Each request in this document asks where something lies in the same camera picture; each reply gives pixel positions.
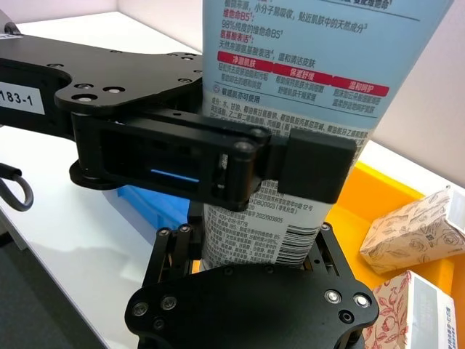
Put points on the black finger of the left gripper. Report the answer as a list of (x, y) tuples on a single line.
[(312, 167)]

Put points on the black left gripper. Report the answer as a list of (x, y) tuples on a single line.
[(91, 76)]

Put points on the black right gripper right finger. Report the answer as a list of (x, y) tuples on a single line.
[(332, 254)]

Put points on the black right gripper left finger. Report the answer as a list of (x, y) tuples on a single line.
[(170, 254)]

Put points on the pale blue and white tube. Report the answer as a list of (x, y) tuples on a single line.
[(290, 40)]

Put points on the blue plastic bin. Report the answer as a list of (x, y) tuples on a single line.
[(152, 209)]

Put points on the beige rose print package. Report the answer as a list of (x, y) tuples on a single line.
[(407, 232)]

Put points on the red floral print box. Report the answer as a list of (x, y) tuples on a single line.
[(396, 312)]

